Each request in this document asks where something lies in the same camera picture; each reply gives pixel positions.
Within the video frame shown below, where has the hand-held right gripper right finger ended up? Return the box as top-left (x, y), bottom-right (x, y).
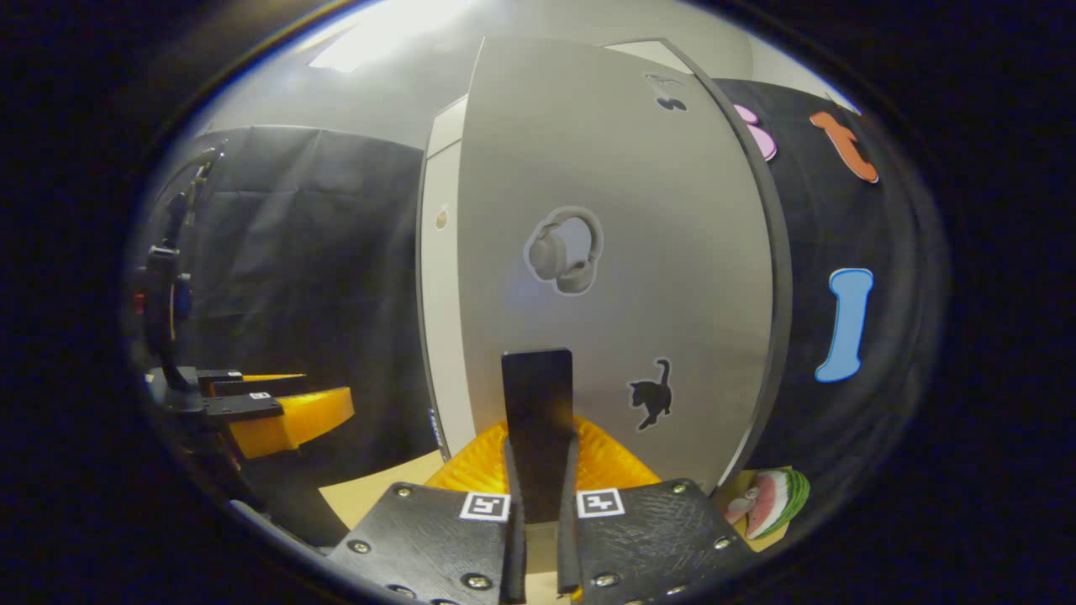
top-left (559, 418), bottom-right (762, 605)

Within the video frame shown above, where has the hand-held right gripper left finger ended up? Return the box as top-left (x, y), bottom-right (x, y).
top-left (326, 418), bottom-right (526, 605)

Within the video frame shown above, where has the white double-door shoe cabinet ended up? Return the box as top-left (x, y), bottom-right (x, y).
top-left (418, 38), bottom-right (795, 497)

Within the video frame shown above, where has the watermelon slice toy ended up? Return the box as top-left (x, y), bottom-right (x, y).
top-left (727, 469), bottom-right (810, 540)

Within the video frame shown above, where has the white cabinet drawer with handle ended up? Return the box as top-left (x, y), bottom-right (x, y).
top-left (427, 95), bottom-right (470, 159)

